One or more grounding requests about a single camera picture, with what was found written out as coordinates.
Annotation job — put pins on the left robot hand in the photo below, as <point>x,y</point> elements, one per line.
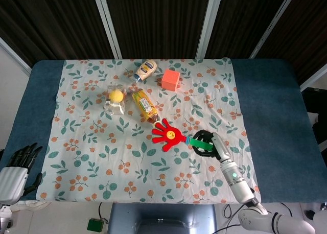
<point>12,183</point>

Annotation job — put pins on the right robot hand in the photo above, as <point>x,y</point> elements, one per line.
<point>221,147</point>

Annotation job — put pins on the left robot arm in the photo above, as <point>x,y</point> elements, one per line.
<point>3,218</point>

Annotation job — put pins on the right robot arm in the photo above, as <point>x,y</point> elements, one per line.
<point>237,185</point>

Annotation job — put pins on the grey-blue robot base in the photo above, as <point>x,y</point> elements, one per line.
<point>158,216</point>

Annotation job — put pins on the blue padded table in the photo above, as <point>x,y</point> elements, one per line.
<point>268,116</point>

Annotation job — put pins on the orange foam cube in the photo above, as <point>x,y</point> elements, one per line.
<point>170,80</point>

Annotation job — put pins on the tea bottle yellow label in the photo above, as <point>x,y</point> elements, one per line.
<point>144,103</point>

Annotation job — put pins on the green box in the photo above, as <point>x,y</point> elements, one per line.
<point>95,225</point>

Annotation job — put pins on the floral print tablecloth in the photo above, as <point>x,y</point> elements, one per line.
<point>127,167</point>

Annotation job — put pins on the black equipment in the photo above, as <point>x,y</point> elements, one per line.
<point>314,101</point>

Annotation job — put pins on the mayonnaise squeeze bottle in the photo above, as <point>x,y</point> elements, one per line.
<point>146,69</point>

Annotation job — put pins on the bagged yellow ball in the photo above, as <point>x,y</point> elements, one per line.
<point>115,108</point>

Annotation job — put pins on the white double frame post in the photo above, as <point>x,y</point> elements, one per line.
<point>106,27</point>

